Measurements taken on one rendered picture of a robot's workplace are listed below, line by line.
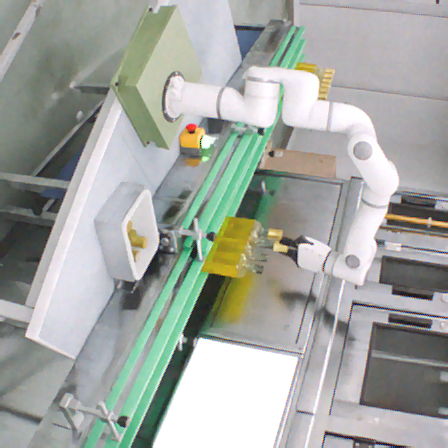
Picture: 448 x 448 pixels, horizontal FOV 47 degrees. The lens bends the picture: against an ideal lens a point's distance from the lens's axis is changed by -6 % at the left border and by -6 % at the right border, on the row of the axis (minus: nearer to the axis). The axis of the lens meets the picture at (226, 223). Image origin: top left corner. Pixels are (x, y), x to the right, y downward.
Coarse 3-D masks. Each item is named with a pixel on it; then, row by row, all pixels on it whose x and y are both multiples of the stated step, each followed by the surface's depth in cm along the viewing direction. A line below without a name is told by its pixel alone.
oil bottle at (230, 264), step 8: (208, 256) 174; (216, 256) 174; (224, 256) 174; (232, 256) 174; (240, 256) 173; (208, 264) 174; (216, 264) 173; (224, 264) 172; (232, 264) 171; (240, 264) 171; (216, 272) 175; (224, 272) 174; (232, 272) 173; (240, 272) 172
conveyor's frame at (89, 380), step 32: (256, 64) 251; (224, 128) 208; (192, 160) 193; (160, 192) 180; (192, 192) 179; (160, 256) 171; (160, 288) 163; (128, 320) 152; (96, 352) 144; (128, 352) 145; (64, 384) 136; (96, 384) 136
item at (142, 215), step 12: (144, 192) 151; (144, 204) 157; (132, 216) 161; (144, 216) 160; (132, 228) 164; (144, 228) 163; (156, 228) 163; (156, 240) 165; (144, 252) 163; (132, 264) 150; (144, 264) 160
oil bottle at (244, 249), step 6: (216, 240) 180; (222, 240) 180; (216, 246) 178; (222, 246) 178; (228, 246) 178; (234, 246) 177; (240, 246) 177; (246, 246) 177; (228, 252) 176; (234, 252) 176; (240, 252) 175; (246, 252) 175; (252, 252) 177
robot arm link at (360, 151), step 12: (360, 132) 142; (348, 144) 142; (360, 144) 140; (372, 144) 140; (360, 156) 142; (372, 156) 141; (384, 156) 142; (360, 168) 144; (372, 168) 142; (384, 168) 142; (372, 180) 144; (384, 180) 143; (396, 180) 144; (372, 192) 147; (384, 192) 145; (372, 204) 153; (384, 204) 154
